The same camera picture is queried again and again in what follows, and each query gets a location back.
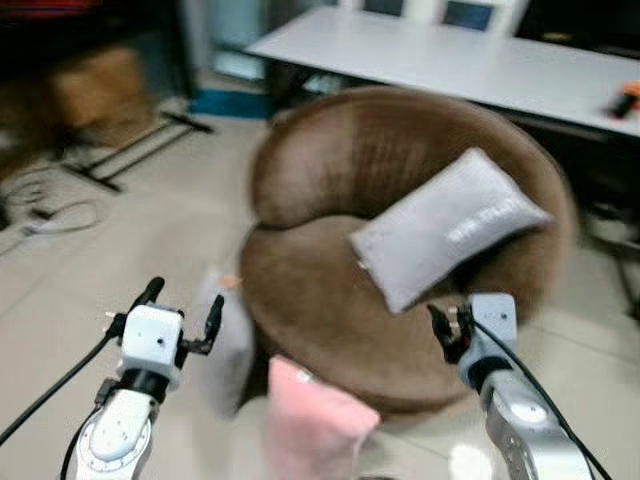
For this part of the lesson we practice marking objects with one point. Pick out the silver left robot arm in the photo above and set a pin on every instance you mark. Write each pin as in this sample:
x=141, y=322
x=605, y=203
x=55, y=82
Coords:
x=115, y=435

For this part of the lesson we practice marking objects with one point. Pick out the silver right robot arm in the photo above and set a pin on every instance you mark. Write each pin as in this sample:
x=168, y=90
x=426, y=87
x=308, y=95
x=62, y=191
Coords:
x=525, y=425

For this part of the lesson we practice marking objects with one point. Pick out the pale grey pillow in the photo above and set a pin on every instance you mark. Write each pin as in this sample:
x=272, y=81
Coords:
x=232, y=350

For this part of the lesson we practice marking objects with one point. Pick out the grey printed pillow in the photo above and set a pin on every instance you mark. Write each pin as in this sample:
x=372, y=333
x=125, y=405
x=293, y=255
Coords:
x=445, y=228

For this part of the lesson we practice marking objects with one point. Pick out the pink pillow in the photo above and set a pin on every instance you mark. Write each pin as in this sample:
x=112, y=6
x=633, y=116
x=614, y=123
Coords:
x=310, y=425

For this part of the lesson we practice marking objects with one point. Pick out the black metal floor stand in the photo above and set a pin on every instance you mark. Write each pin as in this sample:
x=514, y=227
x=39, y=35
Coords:
x=140, y=145

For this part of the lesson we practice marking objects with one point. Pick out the brown round sofa chair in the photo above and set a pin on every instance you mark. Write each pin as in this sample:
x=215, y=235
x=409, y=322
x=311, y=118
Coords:
x=330, y=160

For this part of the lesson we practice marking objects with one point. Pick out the blue floor mat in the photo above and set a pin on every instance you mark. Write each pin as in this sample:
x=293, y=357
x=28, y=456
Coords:
x=228, y=103

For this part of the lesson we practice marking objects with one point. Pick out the brown cardboard box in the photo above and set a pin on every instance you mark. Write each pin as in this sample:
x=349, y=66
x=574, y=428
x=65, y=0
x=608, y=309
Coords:
x=100, y=95

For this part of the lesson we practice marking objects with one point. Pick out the orange and black tool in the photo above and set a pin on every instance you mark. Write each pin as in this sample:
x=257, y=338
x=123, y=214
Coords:
x=626, y=100

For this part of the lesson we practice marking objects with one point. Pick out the long white table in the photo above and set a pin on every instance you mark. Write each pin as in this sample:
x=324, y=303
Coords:
x=440, y=60

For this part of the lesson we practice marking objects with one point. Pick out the white chair with dark back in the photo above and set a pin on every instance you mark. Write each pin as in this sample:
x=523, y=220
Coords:
x=470, y=15

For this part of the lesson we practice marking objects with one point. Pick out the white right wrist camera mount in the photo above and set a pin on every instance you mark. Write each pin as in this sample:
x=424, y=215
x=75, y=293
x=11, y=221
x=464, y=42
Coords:
x=493, y=325

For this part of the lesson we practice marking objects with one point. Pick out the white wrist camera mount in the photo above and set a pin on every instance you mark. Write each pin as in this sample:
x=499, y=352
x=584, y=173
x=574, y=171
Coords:
x=493, y=325
x=152, y=340

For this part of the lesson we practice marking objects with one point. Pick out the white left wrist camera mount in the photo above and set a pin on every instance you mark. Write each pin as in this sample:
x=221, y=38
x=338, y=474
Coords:
x=152, y=340

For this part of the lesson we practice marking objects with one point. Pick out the black table leg frame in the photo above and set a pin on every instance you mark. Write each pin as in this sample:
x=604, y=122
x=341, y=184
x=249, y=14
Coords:
x=618, y=260

